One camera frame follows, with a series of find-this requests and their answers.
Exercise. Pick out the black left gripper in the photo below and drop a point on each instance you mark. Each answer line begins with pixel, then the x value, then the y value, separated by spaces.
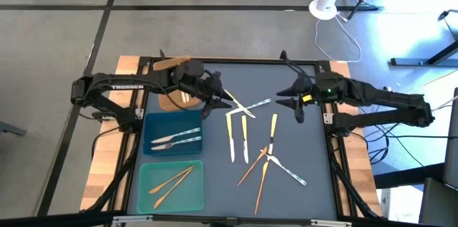
pixel 207 87

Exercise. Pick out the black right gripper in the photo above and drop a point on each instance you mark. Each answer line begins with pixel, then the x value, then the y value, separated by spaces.
pixel 318 91

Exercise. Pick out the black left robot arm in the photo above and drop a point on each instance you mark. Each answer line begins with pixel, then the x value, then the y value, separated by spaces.
pixel 150 83

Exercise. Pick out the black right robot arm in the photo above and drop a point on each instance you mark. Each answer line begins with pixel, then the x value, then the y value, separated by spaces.
pixel 386 97

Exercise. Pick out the orange plastic bin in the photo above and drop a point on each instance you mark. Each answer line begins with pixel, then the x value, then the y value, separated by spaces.
pixel 171 63

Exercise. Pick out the dark blue plastic bin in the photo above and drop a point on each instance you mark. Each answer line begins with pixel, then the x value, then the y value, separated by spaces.
pixel 161 121

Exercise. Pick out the wooden table side board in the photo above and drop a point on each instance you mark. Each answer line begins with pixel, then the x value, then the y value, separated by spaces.
pixel 125 63
pixel 361 169

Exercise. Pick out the teal plastic bin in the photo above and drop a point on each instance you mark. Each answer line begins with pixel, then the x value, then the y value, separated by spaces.
pixel 179 202

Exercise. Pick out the black T-shaped desk foot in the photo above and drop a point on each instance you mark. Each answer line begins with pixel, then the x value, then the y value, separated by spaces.
pixel 411 62

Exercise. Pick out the black floor beam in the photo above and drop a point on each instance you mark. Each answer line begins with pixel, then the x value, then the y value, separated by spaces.
pixel 404 177

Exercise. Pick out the white floor sign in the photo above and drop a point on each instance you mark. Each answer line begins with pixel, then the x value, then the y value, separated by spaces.
pixel 404 205

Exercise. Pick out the grey panel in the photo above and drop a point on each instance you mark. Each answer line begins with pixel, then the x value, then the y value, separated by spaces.
pixel 451 141

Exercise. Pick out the black lamp stand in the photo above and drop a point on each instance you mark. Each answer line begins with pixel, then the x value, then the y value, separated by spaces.
pixel 445 13

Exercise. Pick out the grey floor object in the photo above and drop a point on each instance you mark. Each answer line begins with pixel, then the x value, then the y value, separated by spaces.
pixel 10 128

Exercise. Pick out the silver rail bracket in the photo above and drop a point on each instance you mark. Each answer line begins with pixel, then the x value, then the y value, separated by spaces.
pixel 331 223
pixel 132 218

